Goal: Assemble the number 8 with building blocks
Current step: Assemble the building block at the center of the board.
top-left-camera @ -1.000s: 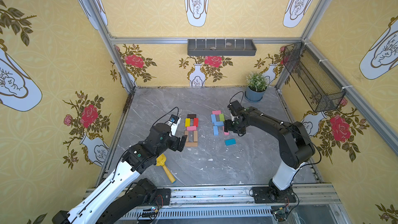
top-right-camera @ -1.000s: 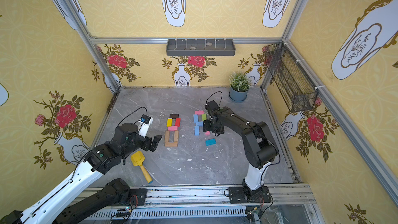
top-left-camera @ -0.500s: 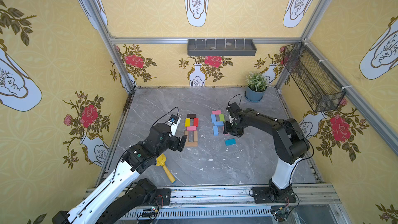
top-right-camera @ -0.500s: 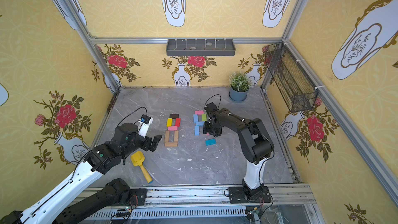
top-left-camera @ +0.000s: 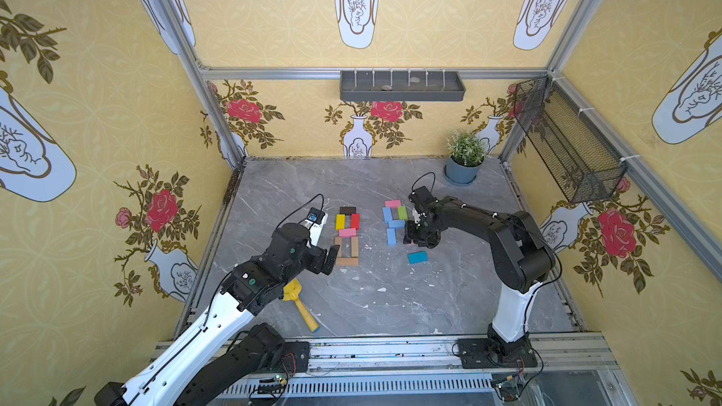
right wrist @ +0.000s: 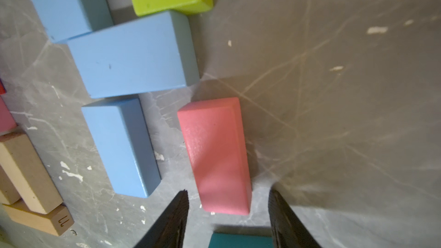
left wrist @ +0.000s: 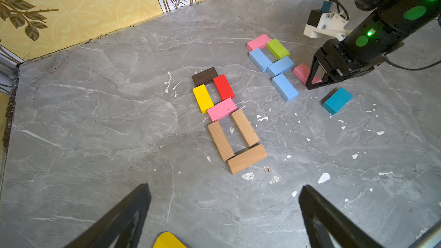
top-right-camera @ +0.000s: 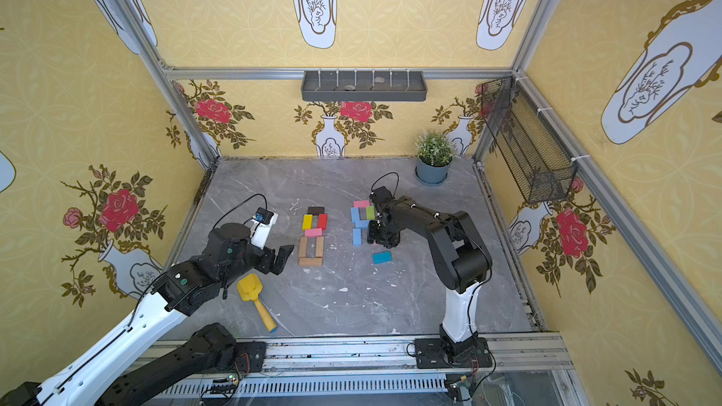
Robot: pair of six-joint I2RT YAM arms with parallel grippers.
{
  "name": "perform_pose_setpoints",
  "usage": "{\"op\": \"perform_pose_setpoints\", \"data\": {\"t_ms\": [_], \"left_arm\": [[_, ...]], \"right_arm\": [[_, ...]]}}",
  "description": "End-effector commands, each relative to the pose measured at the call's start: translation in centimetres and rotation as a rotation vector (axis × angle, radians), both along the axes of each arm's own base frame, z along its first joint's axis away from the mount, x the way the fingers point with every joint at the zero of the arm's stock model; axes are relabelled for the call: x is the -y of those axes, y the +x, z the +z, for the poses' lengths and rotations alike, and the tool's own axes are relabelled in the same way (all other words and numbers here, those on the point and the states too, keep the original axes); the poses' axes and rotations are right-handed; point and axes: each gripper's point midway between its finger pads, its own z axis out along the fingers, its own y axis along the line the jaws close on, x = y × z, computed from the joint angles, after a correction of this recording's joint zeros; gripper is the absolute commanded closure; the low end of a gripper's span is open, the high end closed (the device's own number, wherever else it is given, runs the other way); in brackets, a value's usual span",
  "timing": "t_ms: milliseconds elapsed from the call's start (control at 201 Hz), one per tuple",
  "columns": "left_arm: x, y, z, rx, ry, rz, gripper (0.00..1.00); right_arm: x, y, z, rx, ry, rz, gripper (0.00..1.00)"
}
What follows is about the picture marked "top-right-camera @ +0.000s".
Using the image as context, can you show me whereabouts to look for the light blue long block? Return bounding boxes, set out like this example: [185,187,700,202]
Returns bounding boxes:
[351,207,361,223]

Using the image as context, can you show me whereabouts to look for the light blue short block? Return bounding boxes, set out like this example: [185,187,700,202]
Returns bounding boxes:
[353,229,362,246]

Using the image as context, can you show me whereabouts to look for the yellow toy shovel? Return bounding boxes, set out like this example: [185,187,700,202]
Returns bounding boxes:
[237,274,278,333]

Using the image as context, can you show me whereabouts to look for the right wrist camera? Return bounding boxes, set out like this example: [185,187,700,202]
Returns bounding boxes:
[370,186,394,209]

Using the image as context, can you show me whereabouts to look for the green block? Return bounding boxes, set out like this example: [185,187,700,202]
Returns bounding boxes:
[365,206,376,220]

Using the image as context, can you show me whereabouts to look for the natural wood block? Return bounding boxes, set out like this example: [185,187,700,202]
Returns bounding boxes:
[298,237,308,259]
[315,237,325,259]
[298,258,323,267]

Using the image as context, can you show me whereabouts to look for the blue plant pot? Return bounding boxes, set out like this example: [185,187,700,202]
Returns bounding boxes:
[416,158,450,186]

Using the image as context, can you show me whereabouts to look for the aluminium rail frame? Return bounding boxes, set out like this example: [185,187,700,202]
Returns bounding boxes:
[130,333,590,405]

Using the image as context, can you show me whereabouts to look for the grey wall shelf tray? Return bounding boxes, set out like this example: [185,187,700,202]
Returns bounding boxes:
[301,69,429,103]

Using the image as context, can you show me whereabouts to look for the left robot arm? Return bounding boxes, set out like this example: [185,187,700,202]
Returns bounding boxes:
[1,223,294,405]

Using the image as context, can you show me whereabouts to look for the teal block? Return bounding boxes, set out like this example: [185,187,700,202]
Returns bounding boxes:
[372,251,393,265]

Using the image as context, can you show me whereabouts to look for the red block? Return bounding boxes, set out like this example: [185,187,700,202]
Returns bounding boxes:
[318,214,328,230]

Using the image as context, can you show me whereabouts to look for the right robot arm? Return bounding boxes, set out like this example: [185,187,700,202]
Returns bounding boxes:
[368,187,493,357]

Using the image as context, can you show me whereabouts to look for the yellow block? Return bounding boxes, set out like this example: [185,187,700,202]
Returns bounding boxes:
[302,214,313,231]

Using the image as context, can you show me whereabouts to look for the green artificial plant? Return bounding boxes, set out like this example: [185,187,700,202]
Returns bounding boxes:
[416,132,455,167]

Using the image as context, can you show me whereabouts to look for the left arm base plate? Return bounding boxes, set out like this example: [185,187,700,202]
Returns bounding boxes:
[231,341,267,375]

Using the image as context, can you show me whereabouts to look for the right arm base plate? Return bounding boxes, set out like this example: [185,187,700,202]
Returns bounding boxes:
[412,336,494,370]

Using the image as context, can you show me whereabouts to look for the black wire mesh basket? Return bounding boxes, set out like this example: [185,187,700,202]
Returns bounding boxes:
[482,77,577,204]

